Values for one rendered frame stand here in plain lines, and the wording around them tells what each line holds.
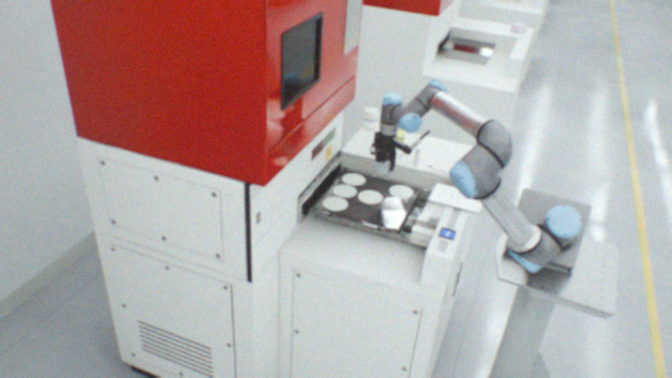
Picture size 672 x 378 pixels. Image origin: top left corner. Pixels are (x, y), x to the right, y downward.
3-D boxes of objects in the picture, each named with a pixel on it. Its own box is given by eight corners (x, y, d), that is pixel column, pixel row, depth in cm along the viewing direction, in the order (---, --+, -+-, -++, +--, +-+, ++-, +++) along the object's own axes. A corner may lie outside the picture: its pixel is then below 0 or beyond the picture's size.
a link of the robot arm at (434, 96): (524, 127, 169) (429, 71, 205) (497, 152, 169) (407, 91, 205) (534, 149, 177) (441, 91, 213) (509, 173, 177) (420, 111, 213)
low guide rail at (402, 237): (313, 217, 232) (314, 211, 230) (315, 214, 234) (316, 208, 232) (431, 250, 217) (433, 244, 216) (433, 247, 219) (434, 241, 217)
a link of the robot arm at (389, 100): (390, 101, 206) (378, 92, 212) (387, 128, 211) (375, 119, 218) (408, 98, 209) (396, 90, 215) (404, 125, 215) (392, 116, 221)
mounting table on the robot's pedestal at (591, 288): (608, 270, 234) (618, 245, 227) (603, 341, 199) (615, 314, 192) (501, 239, 249) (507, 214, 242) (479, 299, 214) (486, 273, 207)
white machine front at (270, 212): (246, 281, 196) (244, 184, 175) (333, 176, 261) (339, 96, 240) (254, 284, 195) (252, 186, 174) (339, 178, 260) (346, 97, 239)
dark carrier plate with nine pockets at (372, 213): (314, 208, 224) (314, 207, 224) (345, 170, 252) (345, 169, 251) (397, 231, 214) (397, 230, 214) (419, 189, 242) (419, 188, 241)
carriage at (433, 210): (409, 243, 215) (410, 236, 214) (431, 197, 245) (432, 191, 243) (429, 248, 213) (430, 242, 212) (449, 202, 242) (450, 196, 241)
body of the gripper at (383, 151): (369, 155, 227) (372, 128, 220) (388, 153, 229) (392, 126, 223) (377, 164, 221) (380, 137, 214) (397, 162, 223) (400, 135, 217)
